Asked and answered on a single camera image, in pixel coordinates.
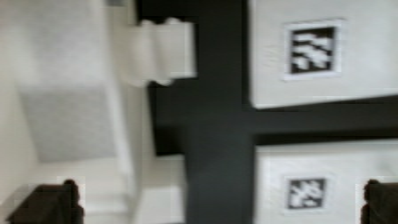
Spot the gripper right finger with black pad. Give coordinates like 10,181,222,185
360,179,398,224

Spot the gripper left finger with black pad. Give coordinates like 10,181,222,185
5,179,85,224

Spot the white cabinet door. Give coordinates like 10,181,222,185
248,0,398,109
254,140,398,224

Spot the white cabinet body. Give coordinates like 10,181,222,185
0,0,193,224

